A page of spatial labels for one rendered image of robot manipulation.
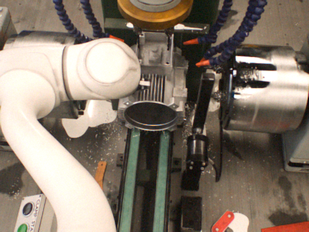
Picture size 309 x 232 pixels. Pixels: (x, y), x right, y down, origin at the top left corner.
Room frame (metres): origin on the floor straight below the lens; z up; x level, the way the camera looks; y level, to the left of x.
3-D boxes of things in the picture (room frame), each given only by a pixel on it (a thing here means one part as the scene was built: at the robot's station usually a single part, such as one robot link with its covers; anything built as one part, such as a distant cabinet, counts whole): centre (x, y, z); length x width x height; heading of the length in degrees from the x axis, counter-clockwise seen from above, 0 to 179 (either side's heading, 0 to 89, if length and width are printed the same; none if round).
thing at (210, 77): (0.55, -0.13, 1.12); 0.04 x 0.03 x 0.26; 175
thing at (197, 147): (0.65, -0.18, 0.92); 0.45 x 0.13 x 0.24; 175
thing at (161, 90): (0.69, -0.01, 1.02); 0.20 x 0.19 x 0.19; 176
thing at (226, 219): (0.35, -0.21, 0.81); 0.09 x 0.03 x 0.02; 136
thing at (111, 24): (0.85, -0.02, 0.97); 0.30 x 0.11 x 0.34; 85
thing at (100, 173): (0.45, 0.17, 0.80); 0.21 x 0.05 x 0.01; 170
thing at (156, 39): (0.73, -0.01, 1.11); 0.12 x 0.11 x 0.07; 176
